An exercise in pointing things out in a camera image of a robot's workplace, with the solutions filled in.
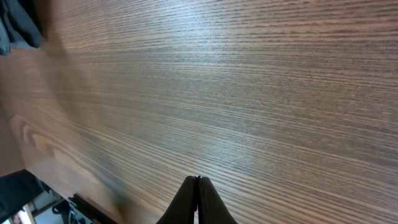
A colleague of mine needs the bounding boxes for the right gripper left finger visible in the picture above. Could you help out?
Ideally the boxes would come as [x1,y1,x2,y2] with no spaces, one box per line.
[157,176,198,224]

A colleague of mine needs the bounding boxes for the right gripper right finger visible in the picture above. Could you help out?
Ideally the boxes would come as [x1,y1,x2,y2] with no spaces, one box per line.
[198,177,237,224]

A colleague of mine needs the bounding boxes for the black garment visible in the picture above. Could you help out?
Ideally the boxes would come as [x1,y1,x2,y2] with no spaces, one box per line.
[1,0,42,56]

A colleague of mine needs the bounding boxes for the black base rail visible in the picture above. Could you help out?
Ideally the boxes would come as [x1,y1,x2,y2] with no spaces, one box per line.
[52,194,117,224]

